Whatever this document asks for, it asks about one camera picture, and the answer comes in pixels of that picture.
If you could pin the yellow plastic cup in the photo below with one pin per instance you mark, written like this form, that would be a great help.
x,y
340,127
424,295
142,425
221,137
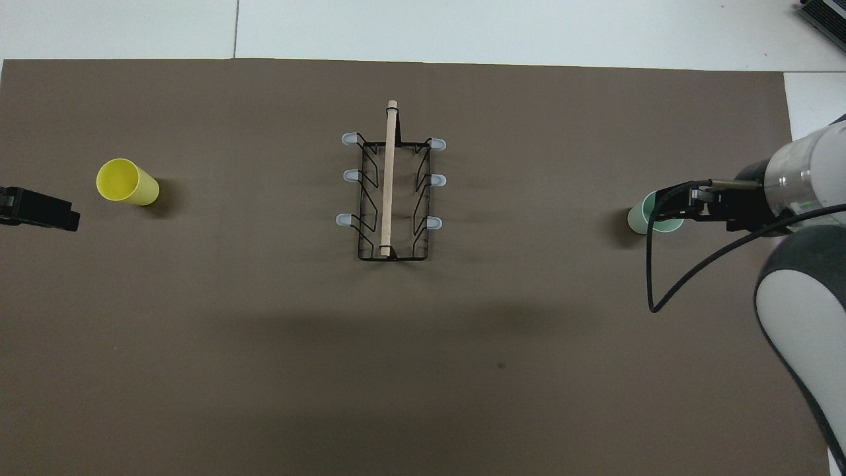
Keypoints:
x,y
135,188

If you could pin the dark ribbed device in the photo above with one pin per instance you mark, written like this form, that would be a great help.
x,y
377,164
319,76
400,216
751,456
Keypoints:
x,y
826,14

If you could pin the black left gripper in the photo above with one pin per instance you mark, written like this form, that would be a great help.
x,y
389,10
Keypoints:
x,y
6,206

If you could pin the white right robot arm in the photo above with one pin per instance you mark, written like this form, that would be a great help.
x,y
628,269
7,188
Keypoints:
x,y
800,317

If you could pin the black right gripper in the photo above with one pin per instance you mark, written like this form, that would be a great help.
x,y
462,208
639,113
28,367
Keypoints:
x,y
743,201

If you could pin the brown table mat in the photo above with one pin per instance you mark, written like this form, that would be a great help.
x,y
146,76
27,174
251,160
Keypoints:
x,y
264,330

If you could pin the pale green plastic cup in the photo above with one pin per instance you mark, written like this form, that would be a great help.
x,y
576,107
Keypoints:
x,y
638,221

